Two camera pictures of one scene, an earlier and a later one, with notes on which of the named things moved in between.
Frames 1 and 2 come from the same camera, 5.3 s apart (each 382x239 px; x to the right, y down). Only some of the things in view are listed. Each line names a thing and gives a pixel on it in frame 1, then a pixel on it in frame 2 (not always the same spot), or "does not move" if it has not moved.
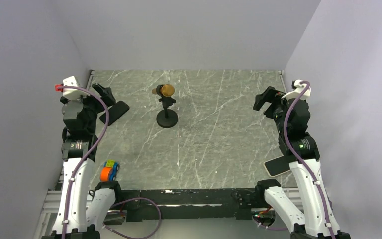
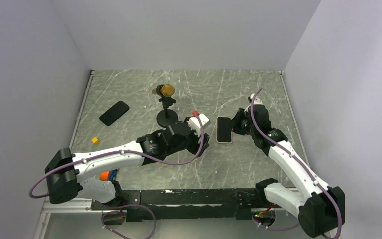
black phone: x=115 y=112 does not move
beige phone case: x=276 y=174 → x=217 y=132
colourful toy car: x=109 y=172 does not move
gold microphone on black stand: x=166 y=118 does not move
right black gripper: x=269 y=95 → x=236 y=121
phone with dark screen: x=277 y=166 → x=224 y=129
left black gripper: x=105 y=93 → x=196 y=147
